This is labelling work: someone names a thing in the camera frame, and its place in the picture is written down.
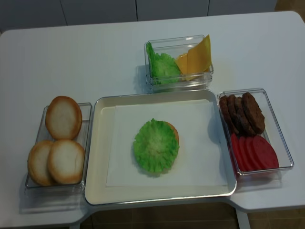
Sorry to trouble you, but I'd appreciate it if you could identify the upright yellow cheese slice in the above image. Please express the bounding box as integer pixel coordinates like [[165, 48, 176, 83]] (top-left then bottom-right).
[[187, 35, 212, 73]]

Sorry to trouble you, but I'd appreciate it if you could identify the back brown meat patty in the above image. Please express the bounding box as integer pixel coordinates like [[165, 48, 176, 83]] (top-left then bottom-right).
[[219, 96, 239, 135]]

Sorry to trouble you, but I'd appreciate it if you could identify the clear lettuce cheese container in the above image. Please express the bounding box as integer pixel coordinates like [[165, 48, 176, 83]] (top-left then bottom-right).
[[144, 35, 214, 92]]

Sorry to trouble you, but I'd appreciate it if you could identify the top bun half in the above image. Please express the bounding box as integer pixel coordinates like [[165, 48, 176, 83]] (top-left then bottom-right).
[[45, 96, 82, 140]]

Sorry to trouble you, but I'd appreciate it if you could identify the clear plastic bun container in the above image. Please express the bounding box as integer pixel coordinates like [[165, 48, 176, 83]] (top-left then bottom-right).
[[25, 103, 92, 192]]

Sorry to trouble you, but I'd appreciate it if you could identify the brown meat patty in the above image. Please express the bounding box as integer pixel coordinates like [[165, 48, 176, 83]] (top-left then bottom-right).
[[242, 92, 265, 135], [227, 95, 245, 135], [234, 97, 256, 136], [219, 96, 239, 135]]

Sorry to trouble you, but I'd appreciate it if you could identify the green lettuce leaf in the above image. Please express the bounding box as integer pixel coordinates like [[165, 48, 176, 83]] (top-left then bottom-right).
[[132, 118, 180, 177]]

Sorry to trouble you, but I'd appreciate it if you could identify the front red tomato slice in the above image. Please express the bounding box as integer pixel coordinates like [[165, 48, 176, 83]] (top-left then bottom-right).
[[253, 135, 279, 169]]

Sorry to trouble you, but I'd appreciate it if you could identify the front brown meat patty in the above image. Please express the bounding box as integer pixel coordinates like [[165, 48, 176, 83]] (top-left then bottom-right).
[[242, 92, 265, 135]]

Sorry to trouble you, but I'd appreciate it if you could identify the right bun half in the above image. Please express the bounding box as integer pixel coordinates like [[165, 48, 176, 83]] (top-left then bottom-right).
[[47, 139, 85, 185]]

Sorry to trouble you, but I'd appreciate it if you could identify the bun half on tray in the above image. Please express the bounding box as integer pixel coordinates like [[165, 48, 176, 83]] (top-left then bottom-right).
[[140, 121, 180, 177]]

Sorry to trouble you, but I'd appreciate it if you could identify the clear patty tomato container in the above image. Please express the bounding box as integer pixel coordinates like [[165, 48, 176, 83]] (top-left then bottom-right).
[[217, 88, 294, 180]]

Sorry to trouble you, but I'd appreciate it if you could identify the left bun half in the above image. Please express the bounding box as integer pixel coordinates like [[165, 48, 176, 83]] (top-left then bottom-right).
[[27, 140, 56, 186]]

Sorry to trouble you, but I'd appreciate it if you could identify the flat yellow cheese slice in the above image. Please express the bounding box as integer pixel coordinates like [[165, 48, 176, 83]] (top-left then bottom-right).
[[175, 53, 201, 75]]

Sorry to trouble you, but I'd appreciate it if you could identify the red tomato slice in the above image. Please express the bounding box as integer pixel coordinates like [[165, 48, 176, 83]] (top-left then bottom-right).
[[239, 136, 253, 171], [245, 137, 262, 170], [231, 133, 245, 172], [253, 135, 279, 169]]

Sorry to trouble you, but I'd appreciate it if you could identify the white metal tray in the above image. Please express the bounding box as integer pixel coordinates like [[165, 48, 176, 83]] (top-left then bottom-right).
[[85, 90, 236, 205]]

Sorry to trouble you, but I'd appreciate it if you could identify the green lettuce in container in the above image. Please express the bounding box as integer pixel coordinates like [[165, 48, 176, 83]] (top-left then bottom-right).
[[146, 42, 180, 84]]

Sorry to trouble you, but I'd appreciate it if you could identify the back red tomato slice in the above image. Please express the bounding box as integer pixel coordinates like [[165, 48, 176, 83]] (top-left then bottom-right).
[[231, 133, 245, 172]]

